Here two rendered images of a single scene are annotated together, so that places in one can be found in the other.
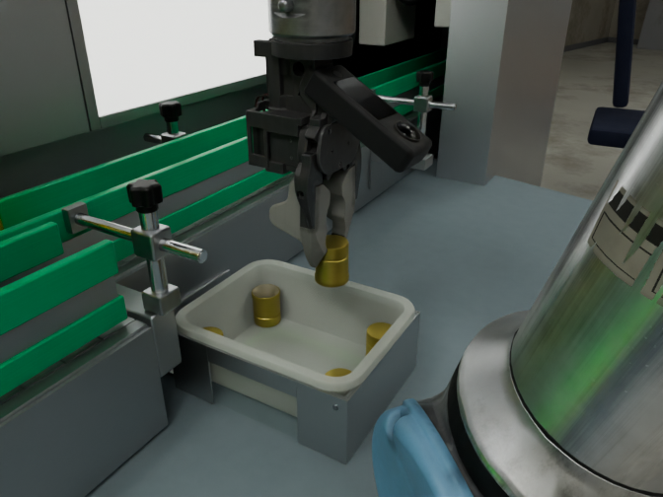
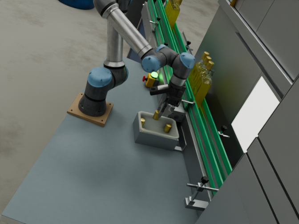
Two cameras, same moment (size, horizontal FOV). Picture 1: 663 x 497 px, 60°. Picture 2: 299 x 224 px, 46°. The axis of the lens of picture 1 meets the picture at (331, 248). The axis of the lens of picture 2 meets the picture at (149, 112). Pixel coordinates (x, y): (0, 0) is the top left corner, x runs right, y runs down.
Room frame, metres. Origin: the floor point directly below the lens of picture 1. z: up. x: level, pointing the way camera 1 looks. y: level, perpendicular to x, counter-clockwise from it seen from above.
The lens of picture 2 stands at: (1.50, -1.21, 1.88)
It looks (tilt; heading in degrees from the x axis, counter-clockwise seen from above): 32 degrees down; 131
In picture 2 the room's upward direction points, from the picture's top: 24 degrees clockwise
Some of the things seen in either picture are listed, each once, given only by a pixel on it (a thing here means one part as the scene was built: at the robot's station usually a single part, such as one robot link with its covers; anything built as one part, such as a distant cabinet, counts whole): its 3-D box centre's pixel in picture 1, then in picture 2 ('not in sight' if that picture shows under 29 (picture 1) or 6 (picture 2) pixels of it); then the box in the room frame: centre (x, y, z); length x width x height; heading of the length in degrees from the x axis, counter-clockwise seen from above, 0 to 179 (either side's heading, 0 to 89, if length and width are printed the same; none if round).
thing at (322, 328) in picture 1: (297, 342); (155, 130); (0.52, 0.04, 0.80); 0.22 x 0.17 x 0.09; 60
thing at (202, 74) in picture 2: not in sight; (198, 87); (0.41, 0.36, 0.99); 0.06 x 0.06 x 0.21; 60
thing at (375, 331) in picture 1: (381, 346); not in sight; (0.52, -0.06, 0.79); 0.04 x 0.04 x 0.04
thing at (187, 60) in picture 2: not in sight; (183, 65); (0.52, 0.02, 1.22); 0.09 x 0.08 x 0.11; 22
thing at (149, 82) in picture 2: not in sight; (151, 81); (0.07, 0.34, 0.79); 0.07 x 0.07 x 0.07; 60
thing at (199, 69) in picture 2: not in sight; (196, 82); (0.36, 0.39, 0.99); 0.06 x 0.06 x 0.21; 60
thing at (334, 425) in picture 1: (277, 342); (159, 132); (0.54, 0.06, 0.79); 0.27 x 0.17 x 0.08; 60
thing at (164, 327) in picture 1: (135, 325); (175, 114); (0.48, 0.20, 0.85); 0.09 x 0.04 x 0.07; 60
